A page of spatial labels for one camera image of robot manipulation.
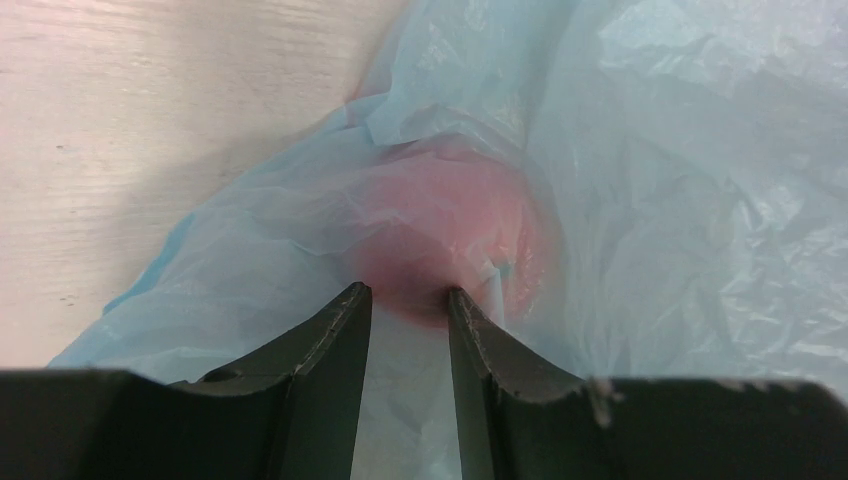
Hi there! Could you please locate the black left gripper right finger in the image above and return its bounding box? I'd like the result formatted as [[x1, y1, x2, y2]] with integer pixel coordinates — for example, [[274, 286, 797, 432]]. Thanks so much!
[[447, 288, 847, 479]]

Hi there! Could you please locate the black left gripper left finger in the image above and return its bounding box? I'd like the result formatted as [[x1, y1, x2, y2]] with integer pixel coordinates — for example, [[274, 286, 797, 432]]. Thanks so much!
[[1, 283, 372, 479]]

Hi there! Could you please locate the light blue plastic bag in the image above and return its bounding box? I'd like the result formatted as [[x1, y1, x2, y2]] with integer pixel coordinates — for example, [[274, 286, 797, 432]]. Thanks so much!
[[51, 1, 847, 479]]

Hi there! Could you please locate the small red fake fruit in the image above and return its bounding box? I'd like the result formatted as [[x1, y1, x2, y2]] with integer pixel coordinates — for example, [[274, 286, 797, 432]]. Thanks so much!
[[346, 148, 559, 328]]

